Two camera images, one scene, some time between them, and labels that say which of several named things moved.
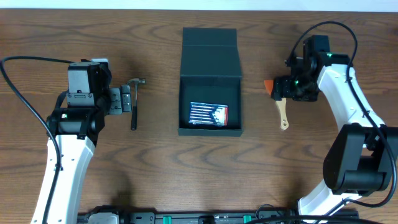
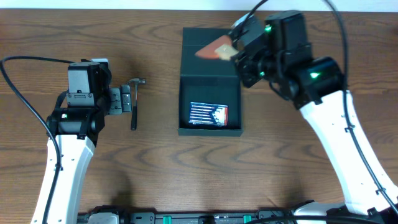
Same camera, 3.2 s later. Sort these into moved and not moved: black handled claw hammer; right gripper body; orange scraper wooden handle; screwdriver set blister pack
Moved: orange scraper wooden handle; right gripper body
Not moved: screwdriver set blister pack; black handled claw hammer
